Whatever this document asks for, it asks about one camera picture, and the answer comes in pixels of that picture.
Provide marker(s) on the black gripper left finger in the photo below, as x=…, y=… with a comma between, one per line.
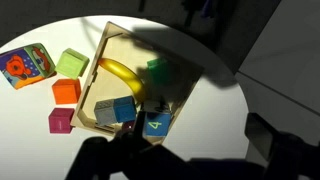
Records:
x=140, y=121

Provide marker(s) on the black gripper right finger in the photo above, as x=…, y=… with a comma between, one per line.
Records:
x=261, y=136

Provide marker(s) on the lime green block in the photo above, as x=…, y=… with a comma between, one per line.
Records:
x=71, y=63

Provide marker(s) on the small dark purple block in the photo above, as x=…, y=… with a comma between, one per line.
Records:
x=128, y=125

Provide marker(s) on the blue block with number four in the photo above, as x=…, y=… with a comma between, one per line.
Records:
x=156, y=126

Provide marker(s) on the small blue block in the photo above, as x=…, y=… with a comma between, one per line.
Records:
x=125, y=110

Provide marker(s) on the small gray block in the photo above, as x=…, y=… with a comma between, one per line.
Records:
x=105, y=114

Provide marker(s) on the shallow wooden box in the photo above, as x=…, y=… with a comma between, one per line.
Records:
x=111, y=88

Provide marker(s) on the dark green block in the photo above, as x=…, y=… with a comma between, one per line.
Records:
x=158, y=70

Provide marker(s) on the magenta block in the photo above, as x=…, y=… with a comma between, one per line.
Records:
x=60, y=120

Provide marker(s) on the orange block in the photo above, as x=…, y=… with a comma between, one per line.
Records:
x=66, y=91

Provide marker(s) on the yellow toy banana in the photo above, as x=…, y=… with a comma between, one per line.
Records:
x=123, y=71

